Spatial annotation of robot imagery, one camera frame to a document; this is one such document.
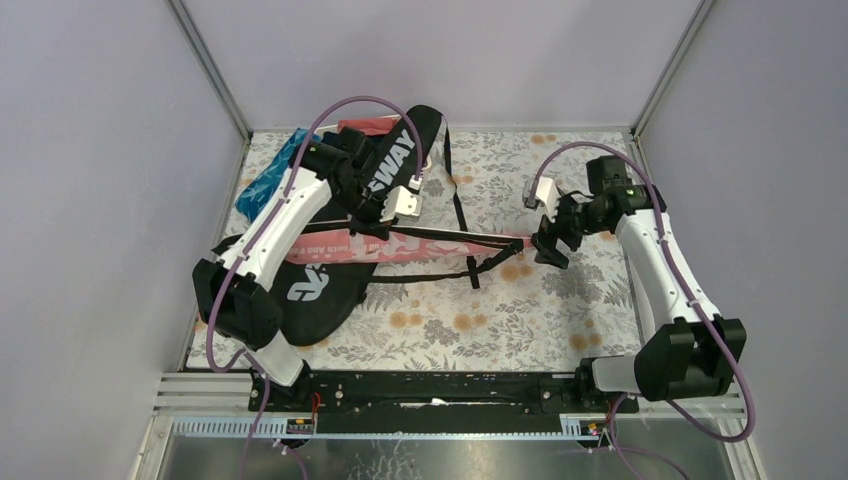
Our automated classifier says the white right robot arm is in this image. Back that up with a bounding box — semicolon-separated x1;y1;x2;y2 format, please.
523;156;747;412

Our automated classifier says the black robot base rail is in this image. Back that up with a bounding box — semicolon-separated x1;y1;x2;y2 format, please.
247;370;618;435

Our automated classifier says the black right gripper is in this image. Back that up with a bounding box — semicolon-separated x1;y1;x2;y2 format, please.
530;190;607;270

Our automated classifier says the pink racket bag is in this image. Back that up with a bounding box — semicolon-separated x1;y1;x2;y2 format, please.
286;226;531;264

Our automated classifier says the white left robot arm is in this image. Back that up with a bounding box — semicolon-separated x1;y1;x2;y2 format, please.
192;128;385;411

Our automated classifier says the black pink bag strap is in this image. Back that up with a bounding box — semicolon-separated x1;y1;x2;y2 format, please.
364;122;525;290

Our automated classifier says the black Crossway racket bag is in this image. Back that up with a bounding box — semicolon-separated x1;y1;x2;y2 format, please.
270;105;443;346

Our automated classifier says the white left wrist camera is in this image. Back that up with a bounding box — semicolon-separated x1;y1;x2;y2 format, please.
380;186;423;222

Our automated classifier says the coral folded clothing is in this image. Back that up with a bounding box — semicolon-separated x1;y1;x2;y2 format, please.
337;116;400;136

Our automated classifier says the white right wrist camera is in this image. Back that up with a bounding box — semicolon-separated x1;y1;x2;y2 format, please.
522;177;562;219

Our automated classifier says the blue patterned cloth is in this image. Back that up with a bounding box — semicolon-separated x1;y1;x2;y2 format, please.
234;128;307;223

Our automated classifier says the floral table mat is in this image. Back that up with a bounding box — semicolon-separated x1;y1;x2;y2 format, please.
299;129;642;372

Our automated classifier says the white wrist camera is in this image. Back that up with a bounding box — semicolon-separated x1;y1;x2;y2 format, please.
522;177;562;219
380;186;423;222

